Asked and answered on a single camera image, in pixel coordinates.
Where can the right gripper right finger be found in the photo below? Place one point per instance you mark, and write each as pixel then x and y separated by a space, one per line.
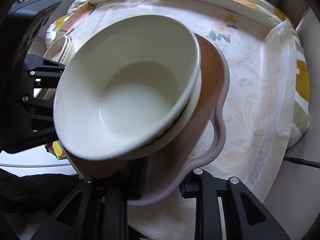
pixel 228 204

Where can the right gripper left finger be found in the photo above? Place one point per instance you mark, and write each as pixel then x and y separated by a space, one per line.
pixel 97 208

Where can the duck pattern deep plate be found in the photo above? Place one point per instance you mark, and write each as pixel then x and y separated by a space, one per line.
pixel 44 93

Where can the pink square handled dish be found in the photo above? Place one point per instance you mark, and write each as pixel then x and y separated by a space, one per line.
pixel 167 167

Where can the white ribbed small bowl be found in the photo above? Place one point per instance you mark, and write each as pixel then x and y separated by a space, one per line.
pixel 125 87

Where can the plain white plate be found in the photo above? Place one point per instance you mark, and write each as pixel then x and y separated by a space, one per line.
pixel 61 51

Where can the cream yellow-patterned bowl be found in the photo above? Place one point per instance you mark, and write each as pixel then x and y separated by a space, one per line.
pixel 174 130

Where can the floral white tablecloth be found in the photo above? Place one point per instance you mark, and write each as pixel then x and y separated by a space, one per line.
pixel 256 165

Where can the green striped floral duvet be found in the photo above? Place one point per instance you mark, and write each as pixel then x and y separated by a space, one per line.
pixel 269 92

